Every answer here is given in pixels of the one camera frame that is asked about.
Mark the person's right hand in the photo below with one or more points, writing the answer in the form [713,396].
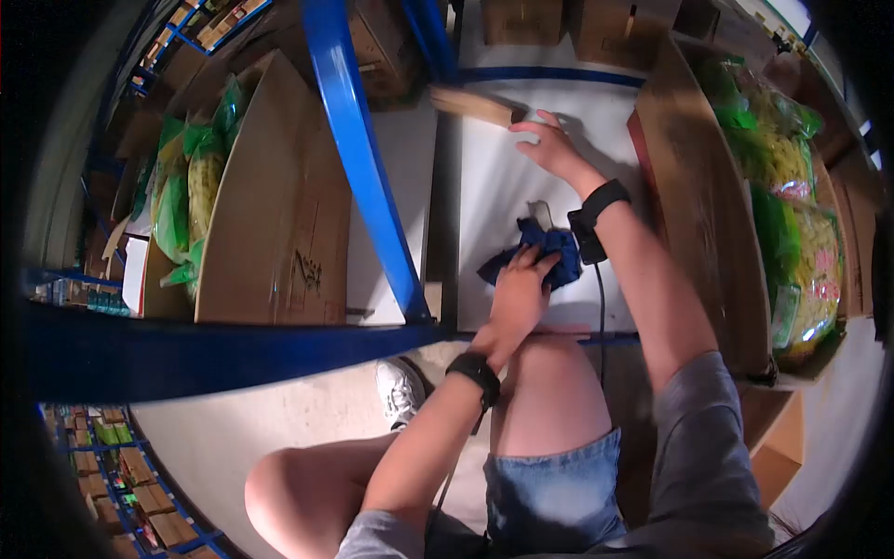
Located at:
[559,150]

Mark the person's left hand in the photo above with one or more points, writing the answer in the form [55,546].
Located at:
[517,304]

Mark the person's right thumb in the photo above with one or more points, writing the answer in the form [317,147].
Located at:
[529,149]

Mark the person's right fingers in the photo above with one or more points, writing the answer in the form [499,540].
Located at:
[536,124]

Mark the person's left fingers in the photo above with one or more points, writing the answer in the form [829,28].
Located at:
[520,257]

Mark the person's left thumb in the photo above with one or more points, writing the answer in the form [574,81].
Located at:
[549,263]

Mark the blue cloth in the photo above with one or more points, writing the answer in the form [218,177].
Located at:
[559,251]

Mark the black wrist band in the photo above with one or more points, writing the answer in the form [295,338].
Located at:
[592,220]
[475,370]

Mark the small brown box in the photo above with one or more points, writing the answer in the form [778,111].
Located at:
[471,105]

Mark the closed brown carton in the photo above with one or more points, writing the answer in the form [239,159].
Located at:
[524,21]
[381,49]
[621,31]

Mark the person's legs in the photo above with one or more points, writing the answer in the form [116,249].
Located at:
[552,398]

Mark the open brown carton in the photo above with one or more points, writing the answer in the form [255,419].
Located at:
[279,209]
[691,202]

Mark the blue metal shelf rack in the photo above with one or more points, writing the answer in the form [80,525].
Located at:
[356,147]

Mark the person's body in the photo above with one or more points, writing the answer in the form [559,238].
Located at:
[698,454]

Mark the pile of green noodle packets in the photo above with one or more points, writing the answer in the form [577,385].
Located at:
[796,230]
[188,188]

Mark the empty brown carton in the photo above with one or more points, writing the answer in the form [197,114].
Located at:
[775,447]

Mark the full shop shelf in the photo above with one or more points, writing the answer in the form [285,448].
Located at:
[133,482]
[202,28]

